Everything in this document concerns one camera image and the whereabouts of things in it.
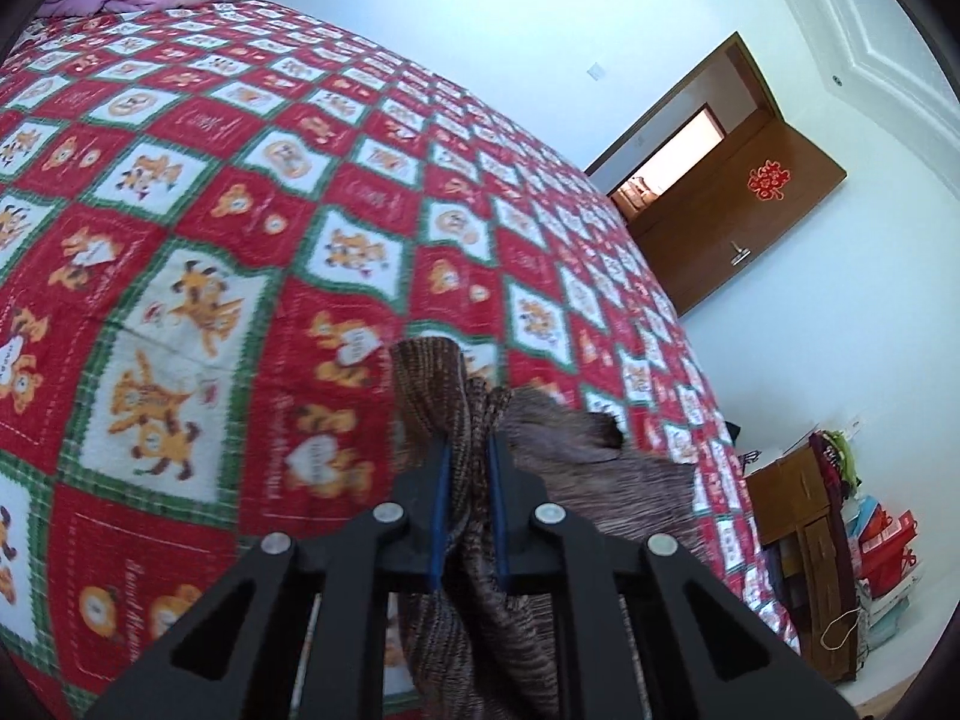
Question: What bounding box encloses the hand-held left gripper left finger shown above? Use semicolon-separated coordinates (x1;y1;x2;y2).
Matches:
82;436;452;720

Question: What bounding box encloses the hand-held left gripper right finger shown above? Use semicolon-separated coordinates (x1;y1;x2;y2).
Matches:
486;433;857;720

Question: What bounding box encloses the brown knit garment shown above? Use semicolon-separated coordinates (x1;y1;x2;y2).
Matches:
390;337;702;720

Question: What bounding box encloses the pile of clothes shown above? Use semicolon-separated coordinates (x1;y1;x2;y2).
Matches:
808;430;865;512

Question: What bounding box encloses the wooden cabinet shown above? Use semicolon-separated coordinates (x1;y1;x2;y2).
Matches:
742;439;863;683

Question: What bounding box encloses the brown wooden door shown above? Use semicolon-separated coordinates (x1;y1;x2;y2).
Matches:
626;118;848;316

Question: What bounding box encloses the red patchwork printed quilt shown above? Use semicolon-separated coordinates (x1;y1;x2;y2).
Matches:
0;0;803;720

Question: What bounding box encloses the stack of red gift bags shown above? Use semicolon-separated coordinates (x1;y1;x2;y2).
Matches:
847;493;925;647

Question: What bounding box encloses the red door decoration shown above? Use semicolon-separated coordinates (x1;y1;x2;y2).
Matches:
746;157;785;200

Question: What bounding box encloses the brown door frame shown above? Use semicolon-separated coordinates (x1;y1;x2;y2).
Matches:
585;31;785;224

